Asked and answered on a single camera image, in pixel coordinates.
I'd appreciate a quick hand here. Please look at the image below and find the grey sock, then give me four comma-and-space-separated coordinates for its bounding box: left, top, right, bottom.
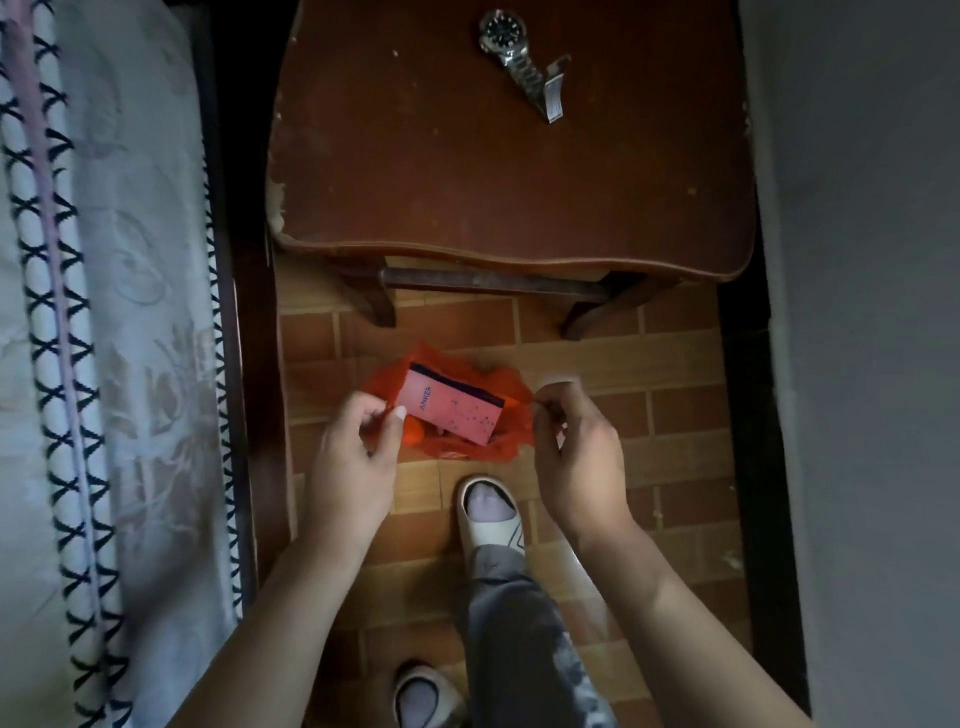
400, 677, 440, 728
468, 483, 517, 524

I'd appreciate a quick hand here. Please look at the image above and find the white and blue box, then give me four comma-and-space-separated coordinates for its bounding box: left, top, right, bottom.
395, 363, 507, 445

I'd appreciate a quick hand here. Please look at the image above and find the orange plastic bag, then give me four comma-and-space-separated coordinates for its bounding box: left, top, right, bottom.
358, 344, 538, 461

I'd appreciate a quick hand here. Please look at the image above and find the person's left forearm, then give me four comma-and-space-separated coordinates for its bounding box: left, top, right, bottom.
171, 517, 370, 728

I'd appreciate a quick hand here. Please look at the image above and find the person's right forearm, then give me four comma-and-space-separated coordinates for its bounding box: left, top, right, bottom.
571, 517, 819, 728

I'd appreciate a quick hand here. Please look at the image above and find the white patterned mattress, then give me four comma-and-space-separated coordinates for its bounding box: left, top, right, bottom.
0, 0, 245, 728

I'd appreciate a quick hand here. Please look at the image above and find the person's left hand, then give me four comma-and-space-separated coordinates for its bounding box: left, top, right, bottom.
299, 390, 408, 553

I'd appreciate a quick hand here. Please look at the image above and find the dark wooden bed frame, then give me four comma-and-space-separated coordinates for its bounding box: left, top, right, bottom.
168, 0, 301, 594

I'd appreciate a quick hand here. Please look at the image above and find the grey trouser leg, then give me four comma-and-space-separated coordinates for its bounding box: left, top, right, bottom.
452, 546, 620, 728

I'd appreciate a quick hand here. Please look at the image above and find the person's right hand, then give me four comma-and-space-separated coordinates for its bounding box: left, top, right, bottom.
531, 381, 637, 550

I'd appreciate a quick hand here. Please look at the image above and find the white slipper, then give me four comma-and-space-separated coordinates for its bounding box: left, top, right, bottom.
456, 475, 534, 582
391, 661, 470, 728

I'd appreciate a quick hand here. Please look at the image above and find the brown wooden side table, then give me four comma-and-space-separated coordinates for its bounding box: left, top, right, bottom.
265, 0, 759, 342

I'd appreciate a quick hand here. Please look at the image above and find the silver metal wristwatch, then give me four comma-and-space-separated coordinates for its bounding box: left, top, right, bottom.
478, 9, 573, 125

